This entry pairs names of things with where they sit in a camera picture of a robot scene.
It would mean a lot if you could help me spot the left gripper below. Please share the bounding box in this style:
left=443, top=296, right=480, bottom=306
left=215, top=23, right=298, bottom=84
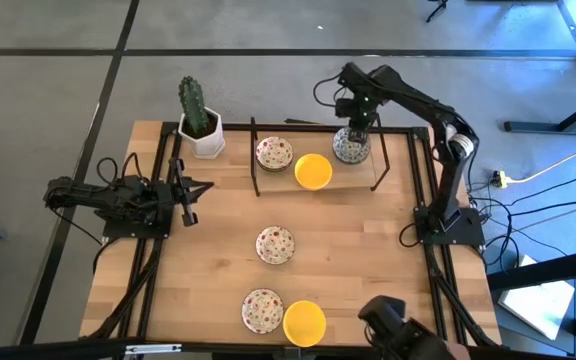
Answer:
left=160, top=157, right=215, bottom=227

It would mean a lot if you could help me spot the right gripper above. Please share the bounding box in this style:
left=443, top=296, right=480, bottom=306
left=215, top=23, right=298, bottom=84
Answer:
left=336, top=97, right=380, bottom=146

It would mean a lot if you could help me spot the white hexagonal plant pot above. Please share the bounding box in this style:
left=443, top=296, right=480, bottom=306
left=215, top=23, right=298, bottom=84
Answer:
left=177, top=107, right=227, bottom=160

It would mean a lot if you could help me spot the green cactus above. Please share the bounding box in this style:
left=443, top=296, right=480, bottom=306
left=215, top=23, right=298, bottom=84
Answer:
left=177, top=75, right=210, bottom=137

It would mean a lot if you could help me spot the yellow power plug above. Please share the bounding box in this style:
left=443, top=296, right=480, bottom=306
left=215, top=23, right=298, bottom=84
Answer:
left=490, top=169, right=513, bottom=190

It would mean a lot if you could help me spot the black tripod leg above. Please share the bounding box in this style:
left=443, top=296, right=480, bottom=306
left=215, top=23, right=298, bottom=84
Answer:
left=425, top=0, right=450, bottom=24

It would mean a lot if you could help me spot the black metal stand base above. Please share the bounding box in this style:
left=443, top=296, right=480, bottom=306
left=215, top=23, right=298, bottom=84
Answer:
left=503, top=89, right=576, bottom=138

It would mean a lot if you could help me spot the person's hand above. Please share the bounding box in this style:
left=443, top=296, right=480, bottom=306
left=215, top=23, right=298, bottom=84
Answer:
left=442, top=339, right=472, bottom=360

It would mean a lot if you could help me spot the white flat box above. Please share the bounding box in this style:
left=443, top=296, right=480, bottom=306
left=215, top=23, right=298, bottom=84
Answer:
left=496, top=253, right=576, bottom=342

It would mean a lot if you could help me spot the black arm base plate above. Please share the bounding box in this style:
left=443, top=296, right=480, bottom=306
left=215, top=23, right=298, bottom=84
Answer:
left=414, top=207, right=486, bottom=247
left=101, top=208, right=175, bottom=240

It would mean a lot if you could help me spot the silver metal bracket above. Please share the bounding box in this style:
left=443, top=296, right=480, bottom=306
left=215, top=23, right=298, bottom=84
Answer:
left=124, top=343, right=183, bottom=356

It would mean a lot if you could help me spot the black floor cable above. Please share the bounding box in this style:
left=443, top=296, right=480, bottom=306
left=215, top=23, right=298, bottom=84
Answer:
left=510, top=169, right=576, bottom=206

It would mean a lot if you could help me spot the black rig frame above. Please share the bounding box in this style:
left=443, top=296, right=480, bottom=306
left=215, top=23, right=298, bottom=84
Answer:
left=0, top=339, right=576, bottom=360

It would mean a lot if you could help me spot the black metal desk frame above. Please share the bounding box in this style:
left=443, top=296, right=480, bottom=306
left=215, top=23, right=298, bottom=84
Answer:
left=486, top=247, right=576, bottom=360

